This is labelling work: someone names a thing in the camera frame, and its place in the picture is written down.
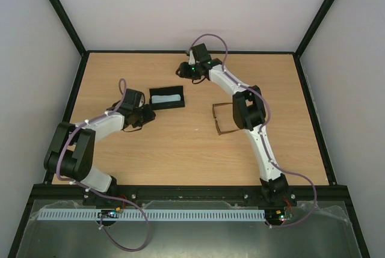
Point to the black sunglasses case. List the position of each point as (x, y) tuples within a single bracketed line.
[(178, 89)]

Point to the light blue slotted cable duct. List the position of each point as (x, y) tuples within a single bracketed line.
[(154, 215)]

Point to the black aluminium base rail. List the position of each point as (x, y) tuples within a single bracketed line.
[(241, 195)]

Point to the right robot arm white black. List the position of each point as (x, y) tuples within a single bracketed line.
[(248, 111)]

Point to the brown translucent sunglasses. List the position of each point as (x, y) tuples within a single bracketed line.
[(222, 123)]

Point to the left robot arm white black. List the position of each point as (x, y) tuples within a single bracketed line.
[(70, 154)]

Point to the controller board with leds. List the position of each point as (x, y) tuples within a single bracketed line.
[(109, 213), (279, 215)]

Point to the left controller board with leds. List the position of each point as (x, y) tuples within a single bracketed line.
[(109, 213)]

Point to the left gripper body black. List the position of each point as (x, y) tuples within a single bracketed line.
[(142, 118)]

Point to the right controller board with leds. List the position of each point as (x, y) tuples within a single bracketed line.
[(279, 215)]

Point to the light blue cleaning cloth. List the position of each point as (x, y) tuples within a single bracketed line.
[(166, 98)]

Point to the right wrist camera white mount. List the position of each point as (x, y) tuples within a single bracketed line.
[(191, 60)]

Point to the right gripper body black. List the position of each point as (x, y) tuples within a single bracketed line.
[(184, 70)]

